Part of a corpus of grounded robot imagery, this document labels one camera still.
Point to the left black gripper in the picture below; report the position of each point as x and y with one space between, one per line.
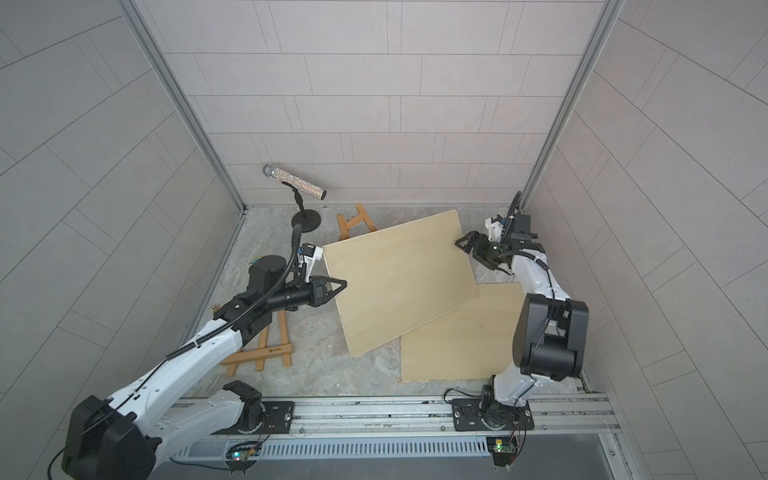
315 285

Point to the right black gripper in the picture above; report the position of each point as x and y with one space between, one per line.
483 250

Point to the wooden easel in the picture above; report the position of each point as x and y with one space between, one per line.
346 224
263 351

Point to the plywood board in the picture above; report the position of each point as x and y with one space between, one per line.
399 279
475 341

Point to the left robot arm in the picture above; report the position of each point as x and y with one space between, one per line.
131 432

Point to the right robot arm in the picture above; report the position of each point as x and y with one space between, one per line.
550 336

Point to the glitter microphone on stand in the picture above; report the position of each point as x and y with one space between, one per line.
308 219

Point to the left circuit board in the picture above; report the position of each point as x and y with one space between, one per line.
241 457

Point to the circuit board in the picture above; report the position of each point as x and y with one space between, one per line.
503 450
241 457

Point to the right circuit board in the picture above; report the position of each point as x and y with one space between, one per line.
503 450

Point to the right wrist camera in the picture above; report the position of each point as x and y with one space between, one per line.
495 228

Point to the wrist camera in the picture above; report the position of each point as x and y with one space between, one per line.
309 255
495 228

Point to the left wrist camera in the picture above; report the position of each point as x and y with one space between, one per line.
309 255

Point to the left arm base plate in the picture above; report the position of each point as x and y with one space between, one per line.
274 417

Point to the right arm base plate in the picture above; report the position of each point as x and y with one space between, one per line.
469 416

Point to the aluminium mounting rail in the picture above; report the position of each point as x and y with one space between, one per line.
396 416

